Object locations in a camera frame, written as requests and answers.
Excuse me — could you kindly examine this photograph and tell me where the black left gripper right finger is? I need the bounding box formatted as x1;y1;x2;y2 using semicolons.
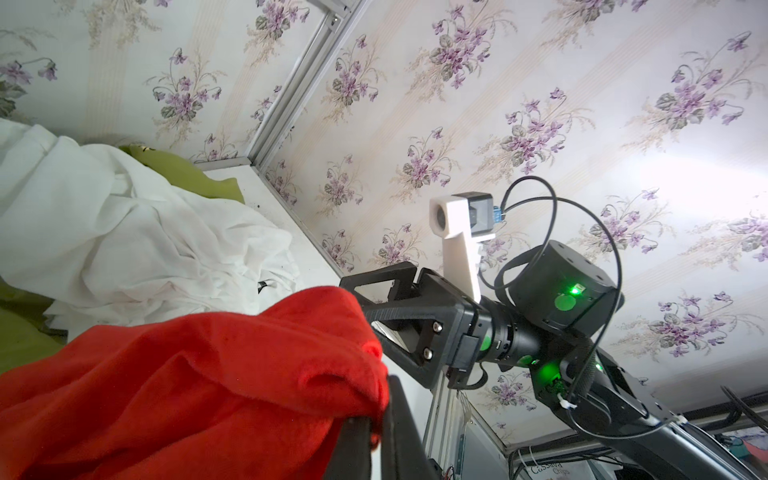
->
380;375;441;480

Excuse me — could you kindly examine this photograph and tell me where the white cloth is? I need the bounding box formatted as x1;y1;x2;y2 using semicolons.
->
1;120;301;336

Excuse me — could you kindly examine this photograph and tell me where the red cloth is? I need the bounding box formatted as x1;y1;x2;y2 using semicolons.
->
1;286;389;479

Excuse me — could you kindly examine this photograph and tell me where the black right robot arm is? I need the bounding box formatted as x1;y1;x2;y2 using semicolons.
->
340;192;754;479

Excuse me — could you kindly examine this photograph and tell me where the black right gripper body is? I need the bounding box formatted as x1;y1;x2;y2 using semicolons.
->
383;266;493;390

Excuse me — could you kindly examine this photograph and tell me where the green cloth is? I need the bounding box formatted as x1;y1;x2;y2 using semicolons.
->
1;145;244;373

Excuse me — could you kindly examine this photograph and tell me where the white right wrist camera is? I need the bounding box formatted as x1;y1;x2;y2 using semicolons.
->
429;191;497;303

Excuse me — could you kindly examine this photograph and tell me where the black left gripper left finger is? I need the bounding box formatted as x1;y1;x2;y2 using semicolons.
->
322;417;372;480

